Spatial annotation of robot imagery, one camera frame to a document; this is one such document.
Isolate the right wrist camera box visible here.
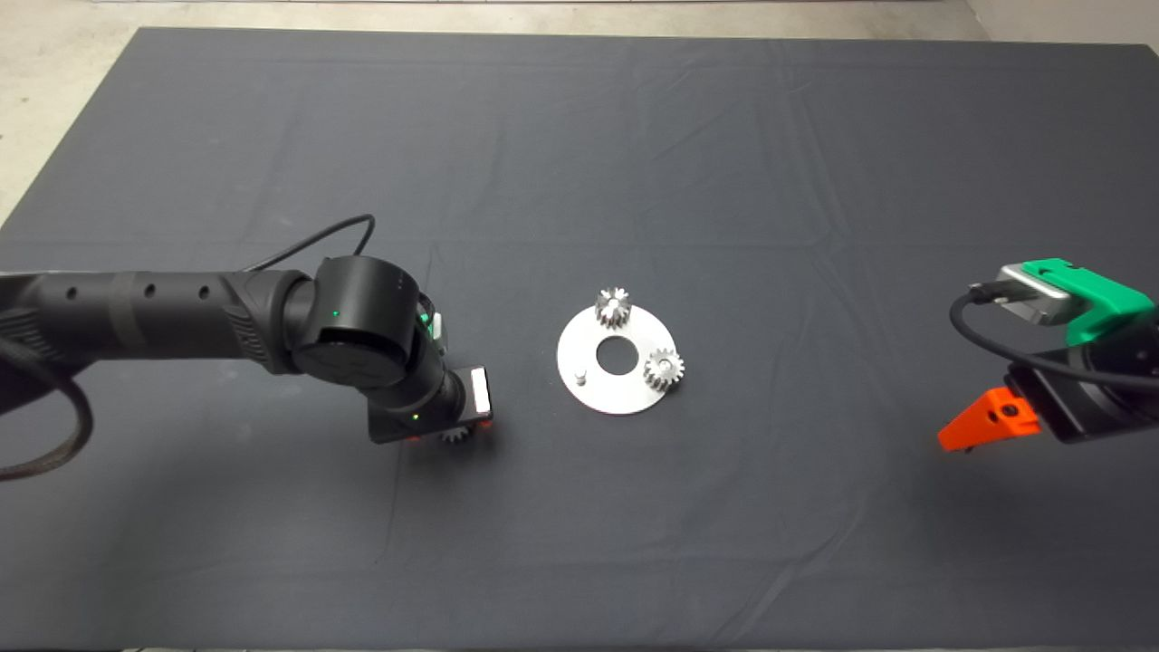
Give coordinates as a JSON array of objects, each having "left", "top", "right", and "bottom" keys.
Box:
[{"left": 996, "top": 263, "right": 1074, "bottom": 325}]

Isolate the right camera black cable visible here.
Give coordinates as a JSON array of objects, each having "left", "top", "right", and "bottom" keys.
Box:
[{"left": 949, "top": 283, "right": 1159, "bottom": 392}]

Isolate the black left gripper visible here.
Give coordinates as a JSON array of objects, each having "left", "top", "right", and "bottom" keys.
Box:
[{"left": 369, "top": 365, "right": 494, "bottom": 445}]

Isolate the right green camera mount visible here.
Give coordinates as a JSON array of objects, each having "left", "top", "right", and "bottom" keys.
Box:
[{"left": 1023, "top": 258, "right": 1157, "bottom": 347}]

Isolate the small steel gear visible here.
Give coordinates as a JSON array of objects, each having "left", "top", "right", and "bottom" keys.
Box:
[
  {"left": 595, "top": 287, "right": 632, "bottom": 330},
  {"left": 643, "top": 348, "right": 685, "bottom": 392}
]

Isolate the round metal plate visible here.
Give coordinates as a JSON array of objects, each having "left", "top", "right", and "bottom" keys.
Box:
[{"left": 556, "top": 303, "right": 680, "bottom": 417}]

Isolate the braided black cable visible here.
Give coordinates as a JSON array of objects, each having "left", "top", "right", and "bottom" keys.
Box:
[{"left": 0, "top": 340, "right": 94, "bottom": 481}]

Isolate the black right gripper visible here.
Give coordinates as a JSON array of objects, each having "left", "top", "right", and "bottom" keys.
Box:
[{"left": 938, "top": 364, "right": 1101, "bottom": 452}]

